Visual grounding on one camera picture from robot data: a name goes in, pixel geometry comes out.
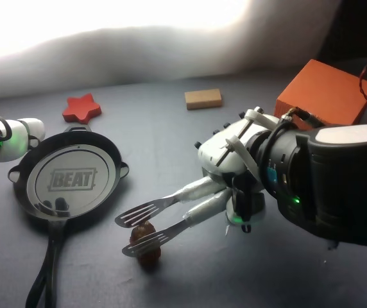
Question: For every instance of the red star block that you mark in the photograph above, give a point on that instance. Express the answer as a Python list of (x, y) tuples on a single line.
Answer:
[(81, 107)]

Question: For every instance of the large orange block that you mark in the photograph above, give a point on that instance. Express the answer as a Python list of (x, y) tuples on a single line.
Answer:
[(324, 86)]

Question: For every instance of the grey table cloth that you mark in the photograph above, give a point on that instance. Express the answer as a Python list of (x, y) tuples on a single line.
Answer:
[(170, 144)]

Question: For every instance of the white backdrop sheet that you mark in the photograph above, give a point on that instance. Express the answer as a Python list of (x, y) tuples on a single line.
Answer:
[(138, 48)]

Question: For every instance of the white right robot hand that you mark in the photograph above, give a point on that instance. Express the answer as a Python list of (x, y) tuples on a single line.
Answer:
[(215, 150)]

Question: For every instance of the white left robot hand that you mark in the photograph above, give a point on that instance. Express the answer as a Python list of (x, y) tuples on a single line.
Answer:
[(20, 138)]

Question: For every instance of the brown toy meat chunk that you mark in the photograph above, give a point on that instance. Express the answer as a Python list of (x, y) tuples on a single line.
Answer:
[(151, 256)]

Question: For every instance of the black frying pan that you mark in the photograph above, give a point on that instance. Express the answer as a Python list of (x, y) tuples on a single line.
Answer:
[(74, 183)]

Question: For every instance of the tan wooden rectangular block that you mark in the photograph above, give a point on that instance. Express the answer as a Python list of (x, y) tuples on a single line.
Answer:
[(202, 97)]

